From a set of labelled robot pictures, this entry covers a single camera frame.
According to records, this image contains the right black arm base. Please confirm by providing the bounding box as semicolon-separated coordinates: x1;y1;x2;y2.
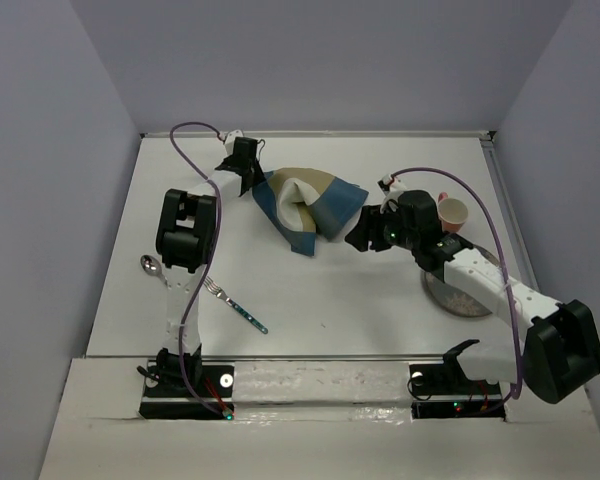
407;363;506;420

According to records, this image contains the blue beige checked cloth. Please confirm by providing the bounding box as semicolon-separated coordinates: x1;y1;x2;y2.
252;167;369;257

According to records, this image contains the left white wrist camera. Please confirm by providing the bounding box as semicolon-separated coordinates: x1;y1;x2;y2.
219;129;244;155

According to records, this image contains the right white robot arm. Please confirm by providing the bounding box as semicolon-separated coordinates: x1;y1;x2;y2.
345;190;600;404

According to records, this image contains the dark patterned plate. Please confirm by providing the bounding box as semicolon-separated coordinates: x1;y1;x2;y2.
421;271;491;319

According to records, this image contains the spoon with teal handle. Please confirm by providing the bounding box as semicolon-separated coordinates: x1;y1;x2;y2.
140;254;168;286

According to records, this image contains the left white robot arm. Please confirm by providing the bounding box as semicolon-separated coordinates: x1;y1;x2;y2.
156;130;264;395

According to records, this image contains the pink cup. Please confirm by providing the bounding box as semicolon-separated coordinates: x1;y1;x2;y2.
437;192;469;233

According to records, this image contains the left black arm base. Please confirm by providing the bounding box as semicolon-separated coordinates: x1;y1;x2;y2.
136;362;235;421

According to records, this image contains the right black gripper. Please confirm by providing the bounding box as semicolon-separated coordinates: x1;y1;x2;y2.
342;202;418;252

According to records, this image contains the fork with teal handle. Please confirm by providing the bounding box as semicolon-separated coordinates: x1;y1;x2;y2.
204;276;269;335

